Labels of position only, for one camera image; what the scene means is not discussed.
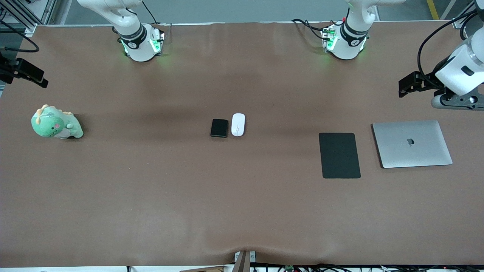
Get brown table mat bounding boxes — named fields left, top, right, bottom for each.
left=0, top=21, right=484, bottom=267

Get black base cable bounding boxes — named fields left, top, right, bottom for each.
left=142, top=0, right=158, bottom=25

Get aluminium frame post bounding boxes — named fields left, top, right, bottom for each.
left=453, top=2, right=476, bottom=29
left=0, top=0, right=57, bottom=37

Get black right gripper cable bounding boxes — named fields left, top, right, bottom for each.
left=0, top=19, right=40, bottom=53

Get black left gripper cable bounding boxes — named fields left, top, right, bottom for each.
left=417, top=9, right=478, bottom=90

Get green plush dinosaur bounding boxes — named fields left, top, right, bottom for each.
left=31, top=104, right=84, bottom=139

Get white computer mouse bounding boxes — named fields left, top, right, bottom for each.
left=231, top=113, right=246, bottom=137

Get black base cables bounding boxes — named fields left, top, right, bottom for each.
left=291, top=18, right=335, bottom=41

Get black phone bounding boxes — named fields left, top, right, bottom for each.
left=210, top=119, right=229, bottom=138

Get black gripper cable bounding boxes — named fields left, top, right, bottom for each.
left=417, top=9, right=478, bottom=90
left=0, top=19, right=40, bottom=53

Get brown and grey bracket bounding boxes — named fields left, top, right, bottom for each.
left=234, top=250, right=257, bottom=272

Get black mouse pad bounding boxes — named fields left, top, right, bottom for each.
left=319, top=133, right=361, bottom=179

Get silver laptop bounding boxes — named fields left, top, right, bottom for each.
left=372, top=120, right=453, bottom=169

